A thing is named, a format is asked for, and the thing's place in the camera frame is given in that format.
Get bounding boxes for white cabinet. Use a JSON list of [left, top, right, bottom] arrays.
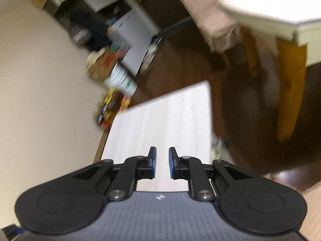
[[42, 0, 161, 76]]

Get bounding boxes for row of oil bottles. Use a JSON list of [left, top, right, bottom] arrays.
[[92, 87, 132, 131]]

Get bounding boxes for row of small shoes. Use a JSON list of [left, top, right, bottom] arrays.
[[140, 35, 164, 72]]

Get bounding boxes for grey hanging bag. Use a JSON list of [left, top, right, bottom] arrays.
[[70, 27, 91, 46]]

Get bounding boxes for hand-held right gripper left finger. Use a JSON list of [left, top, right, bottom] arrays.
[[71, 147, 157, 201]]

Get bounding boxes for round white table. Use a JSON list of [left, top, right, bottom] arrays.
[[218, 0, 321, 141]]

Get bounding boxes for white plastic buckets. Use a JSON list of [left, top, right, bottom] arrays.
[[104, 63, 138, 97]]

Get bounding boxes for dark hanging coat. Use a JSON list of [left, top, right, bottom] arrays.
[[68, 11, 112, 51]]

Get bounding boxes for cream straw hat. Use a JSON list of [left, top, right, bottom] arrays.
[[86, 51, 106, 69]]

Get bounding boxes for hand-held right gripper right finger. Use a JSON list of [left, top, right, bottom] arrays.
[[169, 147, 251, 202]]

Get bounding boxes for cardboard box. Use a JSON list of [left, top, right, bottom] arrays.
[[86, 48, 120, 82]]

